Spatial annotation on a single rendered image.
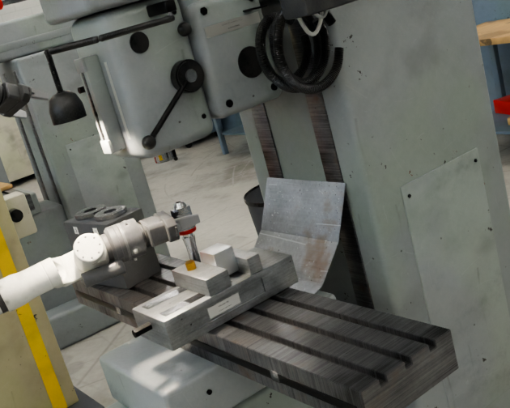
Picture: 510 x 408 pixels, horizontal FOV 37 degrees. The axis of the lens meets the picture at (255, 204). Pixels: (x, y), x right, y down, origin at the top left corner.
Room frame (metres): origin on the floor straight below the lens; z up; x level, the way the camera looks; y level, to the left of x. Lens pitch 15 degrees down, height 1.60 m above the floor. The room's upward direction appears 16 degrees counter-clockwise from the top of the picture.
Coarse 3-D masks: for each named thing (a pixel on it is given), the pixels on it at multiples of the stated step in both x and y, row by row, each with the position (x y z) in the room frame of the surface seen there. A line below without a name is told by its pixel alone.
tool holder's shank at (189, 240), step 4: (184, 236) 1.72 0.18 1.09; (188, 236) 1.72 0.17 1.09; (192, 236) 1.72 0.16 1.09; (184, 240) 1.72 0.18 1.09; (188, 240) 1.72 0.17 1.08; (192, 240) 1.72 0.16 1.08; (188, 244) 1.72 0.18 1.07; (192, 244) 1.72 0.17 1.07; (188, 248) 1.72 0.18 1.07; (192, 248) 1.72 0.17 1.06; (196, 248) 1.73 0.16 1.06; (188, 252) 1.72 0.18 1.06; (192, 252) 1.72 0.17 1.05; (196, 252) 1.72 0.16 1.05; (192, 256) 1.72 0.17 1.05; (196, 256) 1.72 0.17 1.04; (196, 260) 1.72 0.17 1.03; (200, 260) 1.73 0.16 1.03
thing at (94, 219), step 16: (96, 208) 2.08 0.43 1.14; (112, 208) 2.03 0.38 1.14; (128, 208) 2.04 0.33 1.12; (64, 224) 2.08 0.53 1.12; (80, 224) 2.02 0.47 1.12; (96, 224) 1.96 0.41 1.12; (112, 224) 1.94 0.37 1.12; (144, 256) 1.98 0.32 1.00; (128, 272) 1.94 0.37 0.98; (144, 272) 1.97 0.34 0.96; (128, 288) 1.93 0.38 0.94
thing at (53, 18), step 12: (48, 0) 1.71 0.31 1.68; (60, 0) 1.66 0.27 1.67; (72, 0) 1.61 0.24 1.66; (84, 0) 1.57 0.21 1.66; (96, 0) 1.58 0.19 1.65; (108, 0) 1.59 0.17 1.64; (120, 0) 1.60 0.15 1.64; (132, 0) 1.62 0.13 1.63; (48, 12) 1.73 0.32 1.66; (60, 12) 1.68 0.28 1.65; (72, 12) 1.63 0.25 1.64; (84, 12) 1.59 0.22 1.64; (96, 12) 1.65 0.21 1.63
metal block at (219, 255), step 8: (208, 248) 1.66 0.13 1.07; (216, 248) 1.64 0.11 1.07; (224, 248) 1.63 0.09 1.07; (208, 256) 1.62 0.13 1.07; (216, 256) 1.61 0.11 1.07; (224, 256) 1.62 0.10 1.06; (232, 256) 1.63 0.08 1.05; (208, 264) 1.63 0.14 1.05; (216, 264) 1.60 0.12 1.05; (224, 264) 1.61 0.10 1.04; (232, 264) 1.62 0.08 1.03; (232, 272) 1.62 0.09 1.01
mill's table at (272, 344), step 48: (96, 288) 2.01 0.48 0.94; (144, 288) 1.90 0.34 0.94; (288, 288) 1.63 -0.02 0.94; (240, 336) 1.45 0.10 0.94; (288, 336) 1.39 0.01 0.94; (336, 336) 1.35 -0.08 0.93; (384, 336) 1.29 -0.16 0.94; (432, 336) 1.24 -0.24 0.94; (288, 384) 1.30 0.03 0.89; (336, 384) 1.17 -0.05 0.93; (384, 384) 1.15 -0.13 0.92; (432, 384) 1.21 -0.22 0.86
